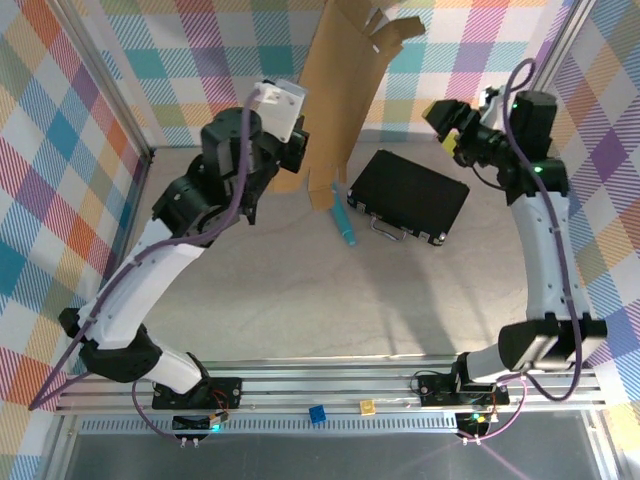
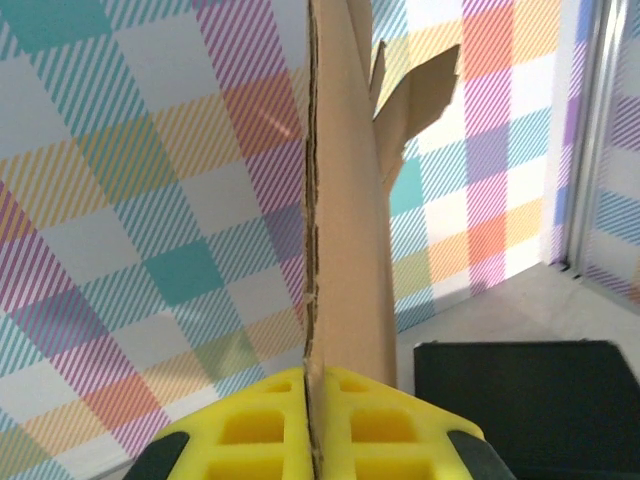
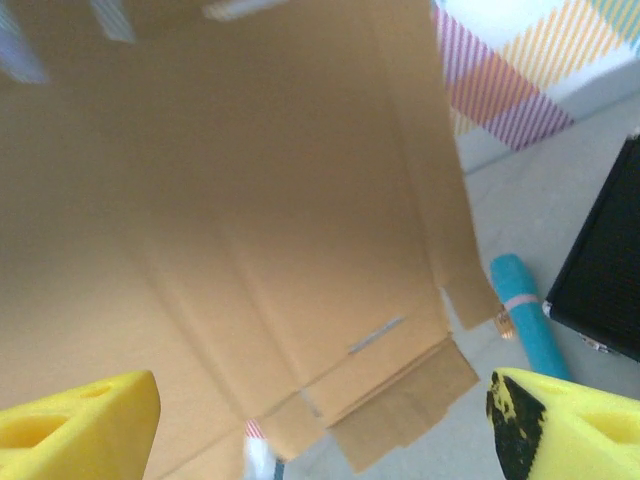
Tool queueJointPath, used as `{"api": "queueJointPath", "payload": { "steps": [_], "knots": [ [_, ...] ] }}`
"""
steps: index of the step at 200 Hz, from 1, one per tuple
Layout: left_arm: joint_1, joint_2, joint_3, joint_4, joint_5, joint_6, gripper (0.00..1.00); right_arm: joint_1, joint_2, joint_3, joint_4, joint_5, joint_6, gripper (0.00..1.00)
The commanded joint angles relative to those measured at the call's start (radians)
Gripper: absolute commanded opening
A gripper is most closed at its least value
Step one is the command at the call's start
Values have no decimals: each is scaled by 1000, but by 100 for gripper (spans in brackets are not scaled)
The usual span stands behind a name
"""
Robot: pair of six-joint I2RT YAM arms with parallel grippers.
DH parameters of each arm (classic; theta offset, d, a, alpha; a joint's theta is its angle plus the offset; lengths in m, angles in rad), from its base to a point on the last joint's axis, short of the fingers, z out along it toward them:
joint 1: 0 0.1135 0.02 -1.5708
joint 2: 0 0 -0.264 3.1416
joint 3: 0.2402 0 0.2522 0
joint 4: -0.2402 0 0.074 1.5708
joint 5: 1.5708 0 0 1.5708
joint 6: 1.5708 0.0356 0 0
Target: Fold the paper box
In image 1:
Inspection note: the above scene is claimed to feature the brown cardboard box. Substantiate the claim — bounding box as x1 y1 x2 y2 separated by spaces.
269 0 427 214

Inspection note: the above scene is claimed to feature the black hard case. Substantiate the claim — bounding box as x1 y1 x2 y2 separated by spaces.
347 148 472 249

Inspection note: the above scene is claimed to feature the teal pen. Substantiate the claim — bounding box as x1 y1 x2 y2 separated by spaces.
328 181 359 247

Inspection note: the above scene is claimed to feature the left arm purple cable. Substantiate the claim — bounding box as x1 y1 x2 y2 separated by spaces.
28 92 261 447

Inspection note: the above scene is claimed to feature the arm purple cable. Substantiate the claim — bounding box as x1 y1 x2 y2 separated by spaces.
458 58 590 445
28 92 261 447

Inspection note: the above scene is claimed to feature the right aluminium frame post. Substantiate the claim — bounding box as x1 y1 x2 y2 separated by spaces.
535 0 587 99

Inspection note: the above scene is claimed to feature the aluminium frame post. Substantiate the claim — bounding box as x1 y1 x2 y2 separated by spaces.
535 0 587 99
48 0 157 162

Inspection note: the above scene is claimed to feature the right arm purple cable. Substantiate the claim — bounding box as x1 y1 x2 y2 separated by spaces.
458 58 590 445

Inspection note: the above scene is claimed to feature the left aluminium frame post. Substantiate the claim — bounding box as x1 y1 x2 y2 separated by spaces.
48 0 157 162

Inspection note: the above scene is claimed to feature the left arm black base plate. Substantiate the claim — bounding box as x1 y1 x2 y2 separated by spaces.
151 376 244 410

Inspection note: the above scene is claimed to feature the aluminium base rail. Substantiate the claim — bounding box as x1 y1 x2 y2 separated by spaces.
53 355 610 418

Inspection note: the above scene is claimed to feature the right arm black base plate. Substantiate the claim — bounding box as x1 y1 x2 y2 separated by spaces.
416 372 511 408

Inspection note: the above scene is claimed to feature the slotted grey cable duct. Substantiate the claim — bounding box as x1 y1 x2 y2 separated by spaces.
73 417 465 437

